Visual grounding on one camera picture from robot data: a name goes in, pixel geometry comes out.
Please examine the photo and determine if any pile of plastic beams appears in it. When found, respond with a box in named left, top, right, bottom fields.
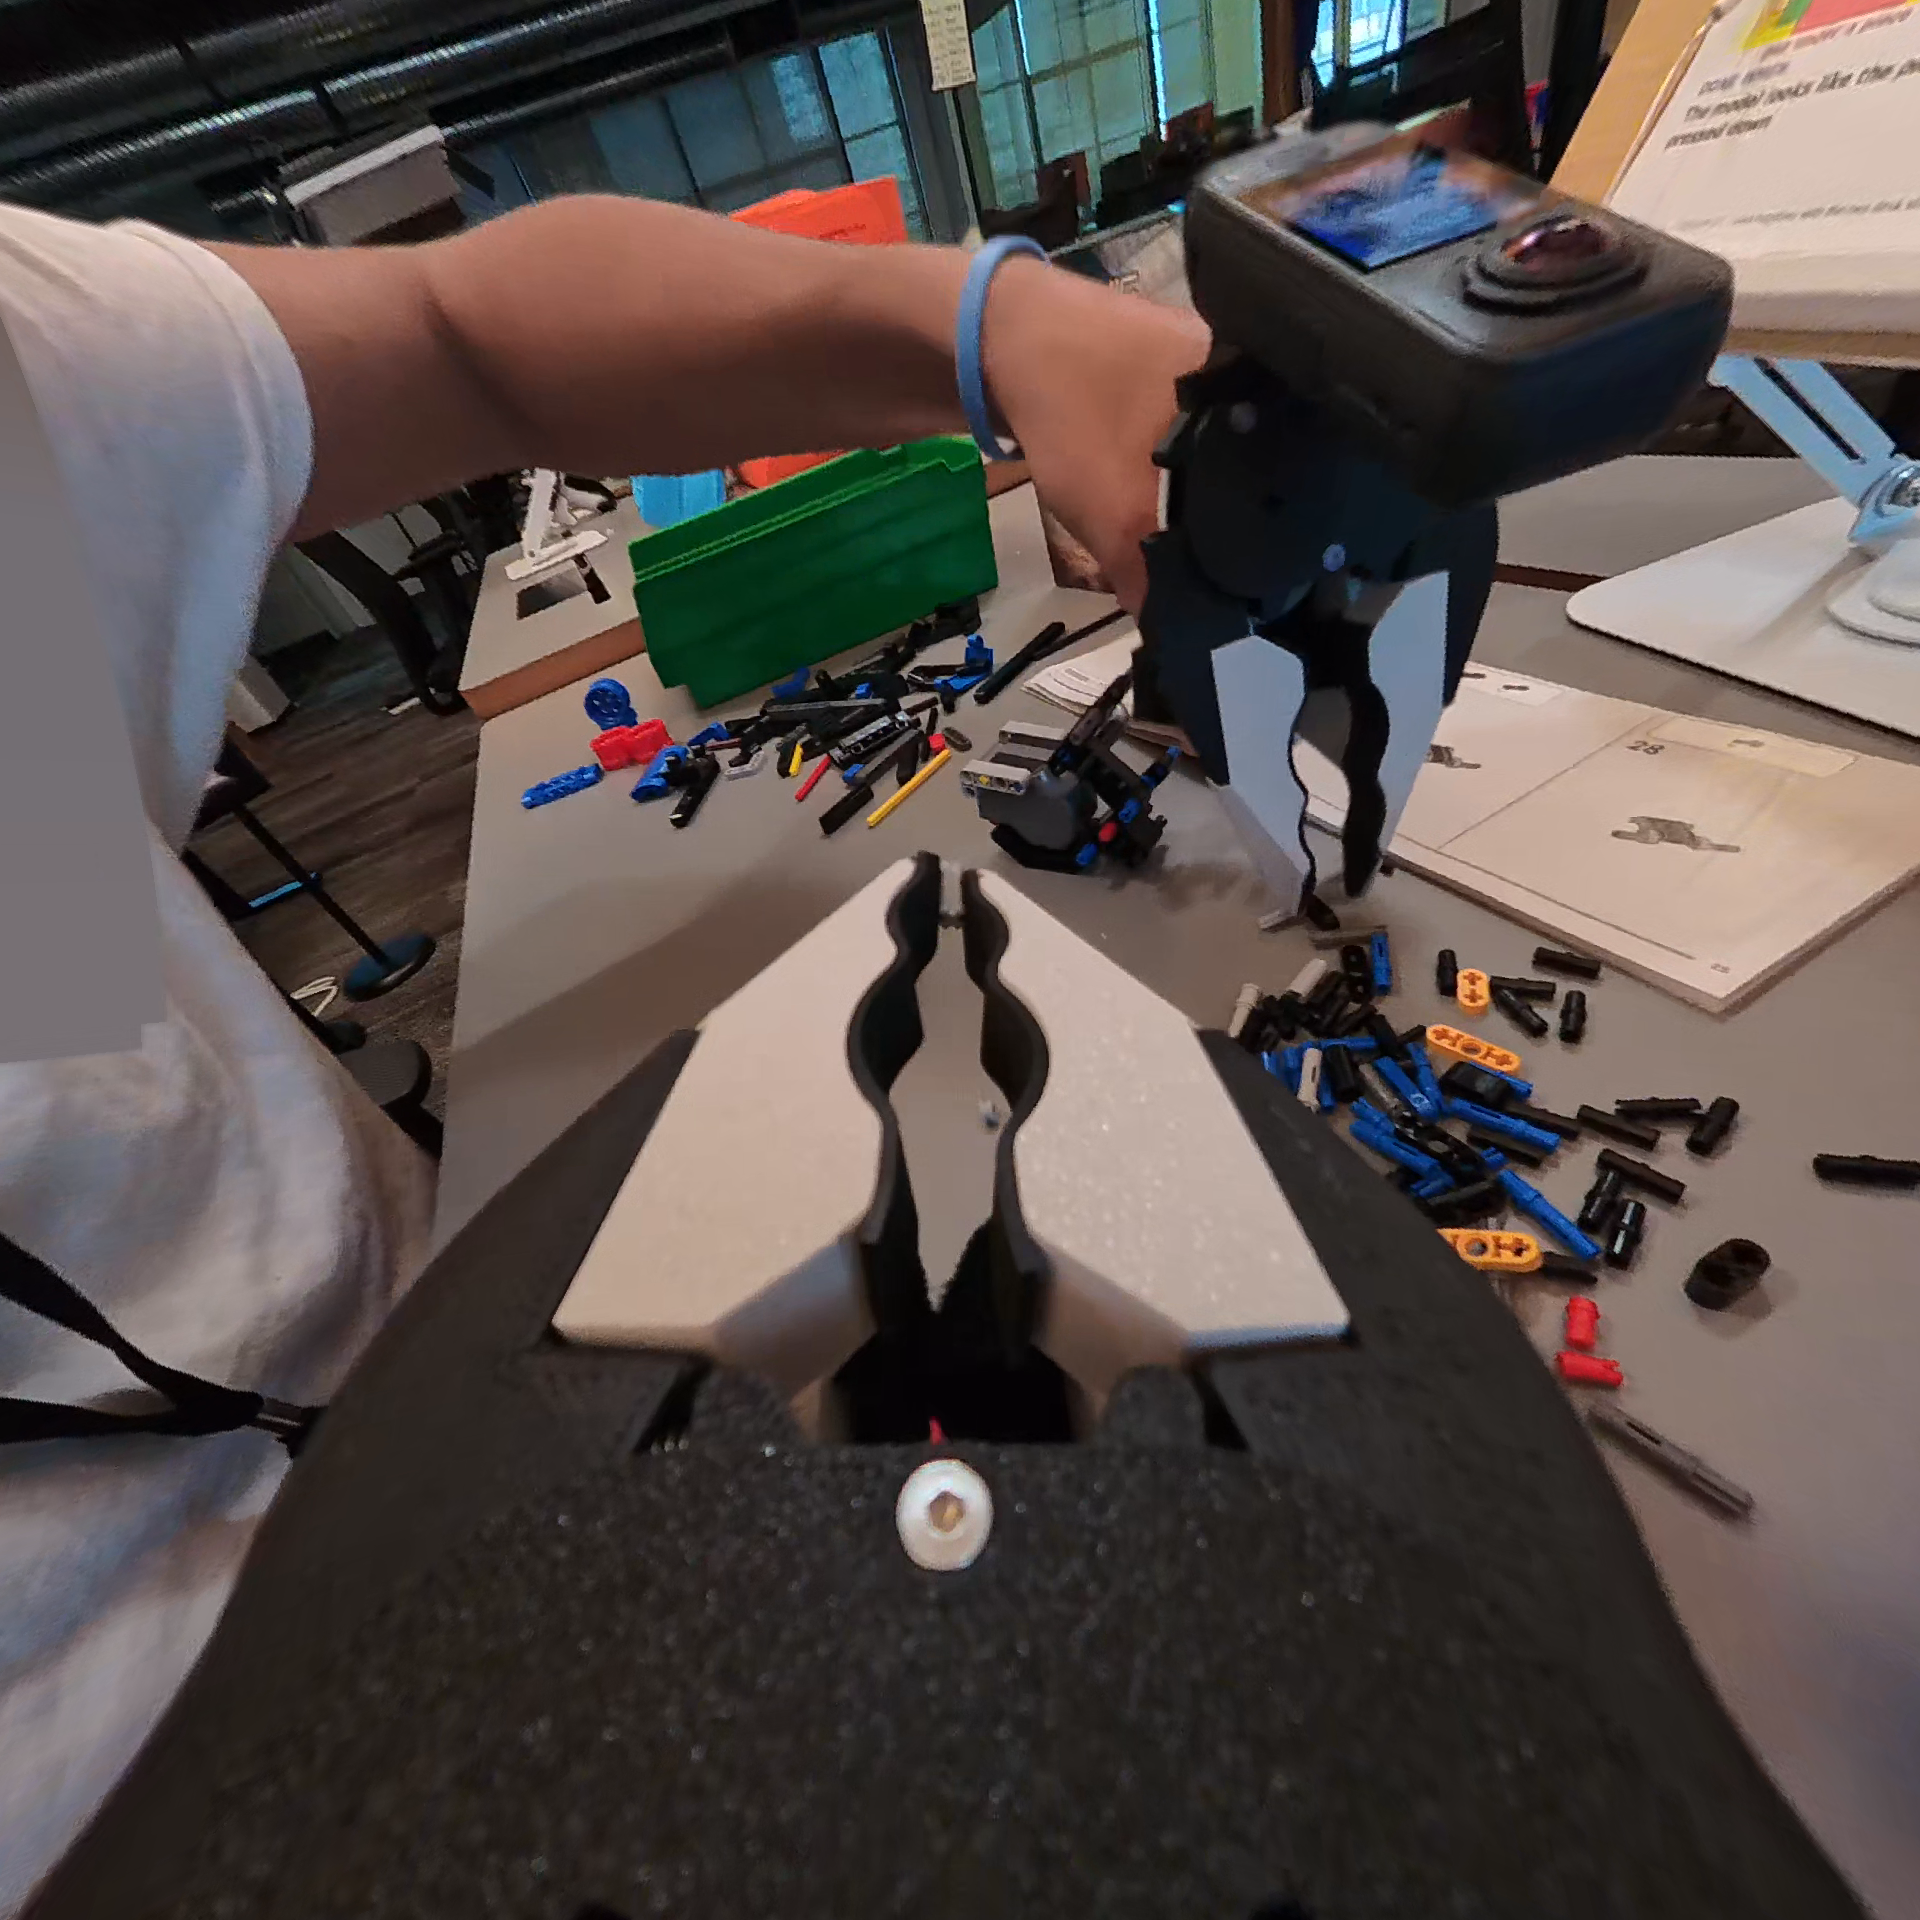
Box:
left=519, top=598, right=1119, bottom=837

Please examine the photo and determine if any pile of small plastic pins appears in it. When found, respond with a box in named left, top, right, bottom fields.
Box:
left=1226, top=927, right=1920, bottom=1314

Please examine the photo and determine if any person's left hand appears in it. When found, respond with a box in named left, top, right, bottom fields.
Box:
left=1020, top=268, right=1215, bottom=606

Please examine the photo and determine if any building instruction booklet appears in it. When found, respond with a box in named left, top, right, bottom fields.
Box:
left=1024, top=631, right=1920, bottom=1017

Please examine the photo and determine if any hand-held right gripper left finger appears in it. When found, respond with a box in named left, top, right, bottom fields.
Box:
left=550, top=852, right=946, bottom=1382

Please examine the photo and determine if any instruction sign board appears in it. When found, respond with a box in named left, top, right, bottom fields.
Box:
left=1550, top=0, right=1920, bottom=367

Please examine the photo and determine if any orange folded box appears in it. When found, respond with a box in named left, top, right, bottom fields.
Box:
left=730, top=176, right=911, bottom=492

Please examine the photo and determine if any dark grey axle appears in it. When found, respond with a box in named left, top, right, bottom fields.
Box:
left=1585, top=1398, right=1757, bottom=1519

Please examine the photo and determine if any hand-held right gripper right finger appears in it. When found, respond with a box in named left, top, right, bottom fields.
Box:
left=960, top=866, right=1353, bottom=1377

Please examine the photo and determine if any person's left forearm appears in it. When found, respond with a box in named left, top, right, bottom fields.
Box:
left=209, top=192, right=998, bottom=543

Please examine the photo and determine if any blue wristband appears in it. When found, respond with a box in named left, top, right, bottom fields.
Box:
left=953, top=232, right=1055, bottom=464

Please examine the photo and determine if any long black beam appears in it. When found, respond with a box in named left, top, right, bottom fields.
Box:
left=970, top=621, right=1068, bottom=703

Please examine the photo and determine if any grey box-shaped fixture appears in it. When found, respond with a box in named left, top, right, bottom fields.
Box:
left=281, top=128, right=458, bottom=248

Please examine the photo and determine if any partly built toy vehicle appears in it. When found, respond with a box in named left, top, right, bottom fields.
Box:
left=960, top=702, right=1185, bottom=876

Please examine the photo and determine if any black lanyard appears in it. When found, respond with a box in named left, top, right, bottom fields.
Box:
left=0, top=1232, right=320, bottom=1454

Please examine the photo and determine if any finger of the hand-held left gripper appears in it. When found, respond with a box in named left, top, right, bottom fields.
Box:
left=1296, top=574, right=1455, bottom=902
left=1208, top=625, right=1321, bottom=927

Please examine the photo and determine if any green plastic bin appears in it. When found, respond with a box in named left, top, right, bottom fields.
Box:
left=626, top=433, right=1001, bottom=711

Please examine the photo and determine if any yellow axle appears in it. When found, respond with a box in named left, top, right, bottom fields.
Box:
left=864, top=745, right=954, bottom=831

